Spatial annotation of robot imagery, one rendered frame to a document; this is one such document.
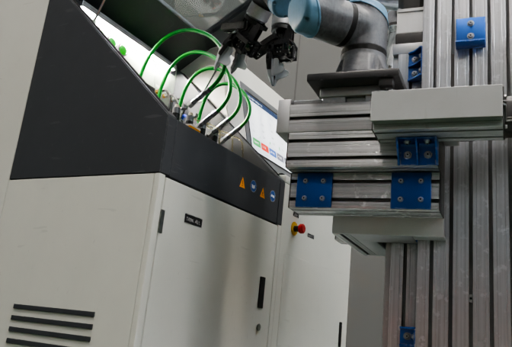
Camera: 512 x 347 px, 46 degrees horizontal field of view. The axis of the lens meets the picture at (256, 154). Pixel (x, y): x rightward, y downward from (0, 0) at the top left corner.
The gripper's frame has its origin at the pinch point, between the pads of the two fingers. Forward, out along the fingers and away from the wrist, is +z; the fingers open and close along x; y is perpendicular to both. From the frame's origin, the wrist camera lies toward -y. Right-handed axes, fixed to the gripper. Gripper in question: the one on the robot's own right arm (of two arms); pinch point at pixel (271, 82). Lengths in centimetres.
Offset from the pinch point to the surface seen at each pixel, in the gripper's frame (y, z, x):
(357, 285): -32, 49, 184
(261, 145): -30, 5, 49
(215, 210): -3, 49, -20
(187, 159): -3, 38, -37
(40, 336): -35, 88, -47
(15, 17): -76, -14, -47
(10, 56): -74, 2, -47
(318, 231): -3, 41, 55
